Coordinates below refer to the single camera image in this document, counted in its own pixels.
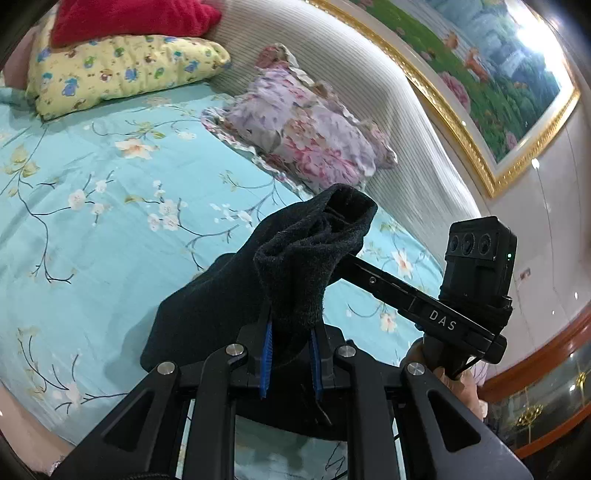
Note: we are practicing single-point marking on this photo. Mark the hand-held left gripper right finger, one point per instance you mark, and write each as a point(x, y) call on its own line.
point(316, 364)

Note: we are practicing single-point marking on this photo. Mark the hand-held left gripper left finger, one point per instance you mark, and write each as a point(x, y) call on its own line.
point(264, 360)

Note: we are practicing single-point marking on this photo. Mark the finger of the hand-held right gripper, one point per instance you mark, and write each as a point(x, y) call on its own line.
point(374, 277)

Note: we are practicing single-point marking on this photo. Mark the black pants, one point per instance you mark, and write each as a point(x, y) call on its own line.
point(221, 300)

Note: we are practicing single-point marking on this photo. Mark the person's right hand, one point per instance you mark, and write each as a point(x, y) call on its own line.
point(471, 392)

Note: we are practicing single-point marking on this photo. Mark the wooden glass cabinet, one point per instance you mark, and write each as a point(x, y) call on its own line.
point(554, 346)

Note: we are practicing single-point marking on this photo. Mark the gold ornament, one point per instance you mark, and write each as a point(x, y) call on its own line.
point(530, 415)

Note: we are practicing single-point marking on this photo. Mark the purple floral ruffled pillow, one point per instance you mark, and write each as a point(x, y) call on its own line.
point(304, 124)

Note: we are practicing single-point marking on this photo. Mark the white striped headboard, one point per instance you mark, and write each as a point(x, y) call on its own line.
point(369, 92)

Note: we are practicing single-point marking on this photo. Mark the turquoise floral bed sheet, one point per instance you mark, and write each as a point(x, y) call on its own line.
point(92, 258)

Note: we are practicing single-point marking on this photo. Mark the gold framed landscape painting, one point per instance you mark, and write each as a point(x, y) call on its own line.
point(485, 60)

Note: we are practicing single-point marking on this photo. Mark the pink bed skirt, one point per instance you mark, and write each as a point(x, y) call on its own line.
point(23, 434)

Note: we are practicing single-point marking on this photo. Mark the yellow printed pillow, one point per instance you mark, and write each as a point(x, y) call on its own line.
point(115, 69)

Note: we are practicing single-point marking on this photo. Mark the red pillow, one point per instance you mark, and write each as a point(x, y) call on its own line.
point(138, 18)

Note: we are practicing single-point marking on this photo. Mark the pink cloth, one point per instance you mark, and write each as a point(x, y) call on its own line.
point(14, 69)

